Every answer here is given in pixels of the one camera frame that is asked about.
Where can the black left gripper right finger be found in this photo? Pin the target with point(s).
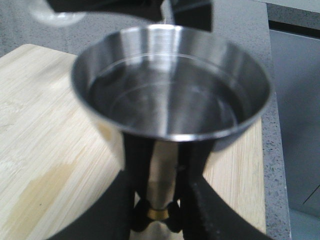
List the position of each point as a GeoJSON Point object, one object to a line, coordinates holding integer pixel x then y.
{"type": "Point", "coordinates": [205, 216]}

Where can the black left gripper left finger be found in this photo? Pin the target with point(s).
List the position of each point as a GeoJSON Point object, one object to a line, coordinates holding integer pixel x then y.
{"type": "Point", "coordinates": [109, 218]}

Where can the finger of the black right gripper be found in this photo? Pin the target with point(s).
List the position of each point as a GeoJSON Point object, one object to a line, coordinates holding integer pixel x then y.
{"type": "Point", "coordinates": [147, 9]}
{"type": "Point", "coordinates": [197, 14]}

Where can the steel double jigger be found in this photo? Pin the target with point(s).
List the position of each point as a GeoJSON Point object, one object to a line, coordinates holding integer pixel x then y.
{"type": "Point", "coordinates": [176, 95]}

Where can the clear glass beaker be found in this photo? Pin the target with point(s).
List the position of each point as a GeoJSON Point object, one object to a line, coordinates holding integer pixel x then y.
{"type": "Point", "coordinates": [42, 12]}

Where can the wooden cutting board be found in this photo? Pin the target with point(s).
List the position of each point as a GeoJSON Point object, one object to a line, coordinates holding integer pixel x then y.
{"type": "Point", "coordinates": [54, 164]}

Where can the grey cabinet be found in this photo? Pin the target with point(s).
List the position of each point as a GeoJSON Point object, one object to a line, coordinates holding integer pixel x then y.
{"type": "Point", "coordinates": [295, 44]}

